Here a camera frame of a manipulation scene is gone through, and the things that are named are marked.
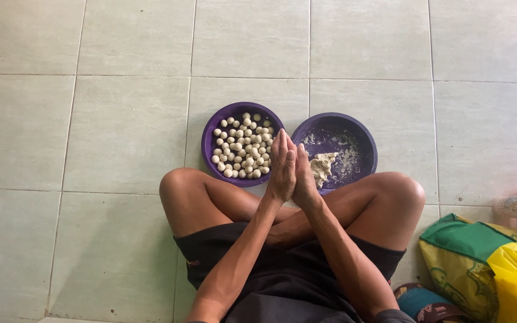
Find purple bowl with flour residue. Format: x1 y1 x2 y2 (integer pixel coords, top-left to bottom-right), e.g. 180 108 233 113
290 112 378 196

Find person's black shorts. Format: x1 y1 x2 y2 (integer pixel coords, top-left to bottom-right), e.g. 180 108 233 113
173 222 417 323

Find person's left leg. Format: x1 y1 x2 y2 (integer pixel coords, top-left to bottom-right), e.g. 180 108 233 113
159 167 302 239

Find person's right leg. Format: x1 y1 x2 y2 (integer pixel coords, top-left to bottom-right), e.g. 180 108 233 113
265 171 426 252

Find person's leg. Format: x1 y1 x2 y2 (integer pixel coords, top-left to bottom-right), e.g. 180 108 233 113
159 167 302 239
265 171 426 252

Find heap of small dough balls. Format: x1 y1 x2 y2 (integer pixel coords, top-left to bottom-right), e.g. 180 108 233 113
211 112 276 179

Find lump of raw dough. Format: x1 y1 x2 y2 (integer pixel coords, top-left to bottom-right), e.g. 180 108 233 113
309 152 339 189

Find blue round object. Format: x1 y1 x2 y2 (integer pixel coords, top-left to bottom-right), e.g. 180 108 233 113
396 286 456 323

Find person's right hand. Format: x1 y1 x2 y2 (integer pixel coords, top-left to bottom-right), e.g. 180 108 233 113
286 134 322 209

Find brown sandal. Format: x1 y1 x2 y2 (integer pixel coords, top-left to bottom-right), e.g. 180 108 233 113
416 302 471 323

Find purple bowl with dough balls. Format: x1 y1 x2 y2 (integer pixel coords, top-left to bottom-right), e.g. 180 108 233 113
201 102 286 188

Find green and yellow woven bag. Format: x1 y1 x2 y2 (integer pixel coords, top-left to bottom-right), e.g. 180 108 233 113
419 213 517 323

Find person's left hand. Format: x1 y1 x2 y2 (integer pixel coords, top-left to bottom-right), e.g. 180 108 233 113
265 129 298 205

